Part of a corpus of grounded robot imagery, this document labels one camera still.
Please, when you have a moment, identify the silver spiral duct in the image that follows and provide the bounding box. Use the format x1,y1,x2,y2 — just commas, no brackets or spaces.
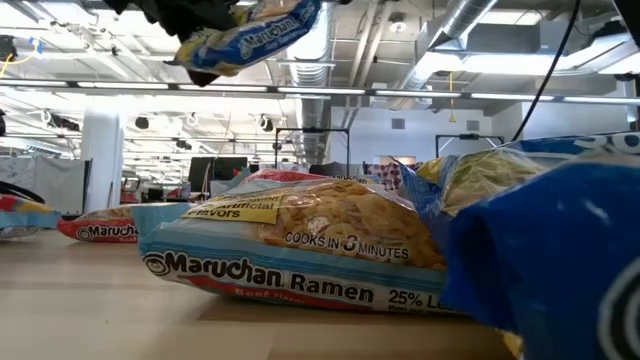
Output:
389,0,501,109
287,4,334,166

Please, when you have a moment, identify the yellow hanging cord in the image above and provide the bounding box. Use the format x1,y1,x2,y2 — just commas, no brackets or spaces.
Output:
447,72,457,124

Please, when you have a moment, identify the long linear ceiling light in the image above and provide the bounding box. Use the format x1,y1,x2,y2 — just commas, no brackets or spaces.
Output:
0,78,640,106

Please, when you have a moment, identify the black monitor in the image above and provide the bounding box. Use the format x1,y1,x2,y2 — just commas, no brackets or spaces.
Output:
213,156,249,181
187,156,216,194

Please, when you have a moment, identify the red Maruchan ramen packet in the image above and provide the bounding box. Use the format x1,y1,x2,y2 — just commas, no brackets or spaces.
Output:
239,168,329,185
56,203,140,245

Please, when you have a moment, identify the white ceiling sensor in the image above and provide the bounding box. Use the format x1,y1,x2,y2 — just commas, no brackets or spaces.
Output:
387,12,409,34

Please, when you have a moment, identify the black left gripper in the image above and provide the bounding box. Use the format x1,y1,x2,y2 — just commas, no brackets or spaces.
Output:
102,0,240,89

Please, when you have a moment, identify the red white patterned object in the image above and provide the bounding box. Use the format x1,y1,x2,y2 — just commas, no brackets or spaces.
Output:
377,162,404,191

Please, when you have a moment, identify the dark blue Maruchan ramen packet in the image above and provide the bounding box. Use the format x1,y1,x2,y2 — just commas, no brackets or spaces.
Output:
164,0,324,79
397,130,640,360

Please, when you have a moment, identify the yellow cable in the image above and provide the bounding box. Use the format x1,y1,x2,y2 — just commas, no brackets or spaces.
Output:
0,52,40,77

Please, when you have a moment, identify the grey partition panel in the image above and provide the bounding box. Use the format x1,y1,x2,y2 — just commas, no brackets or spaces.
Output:
0,155,94,216

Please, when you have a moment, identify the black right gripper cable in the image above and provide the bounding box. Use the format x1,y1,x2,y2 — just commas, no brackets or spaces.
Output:
510,0,584,142

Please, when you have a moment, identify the white round column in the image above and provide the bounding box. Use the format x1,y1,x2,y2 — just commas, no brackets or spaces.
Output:
79,107,126,214

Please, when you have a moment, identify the black curved cable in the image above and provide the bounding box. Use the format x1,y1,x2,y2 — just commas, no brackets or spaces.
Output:
0,179,47,205

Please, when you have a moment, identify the large grey air duct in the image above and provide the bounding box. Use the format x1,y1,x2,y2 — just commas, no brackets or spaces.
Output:
414,22,640,76

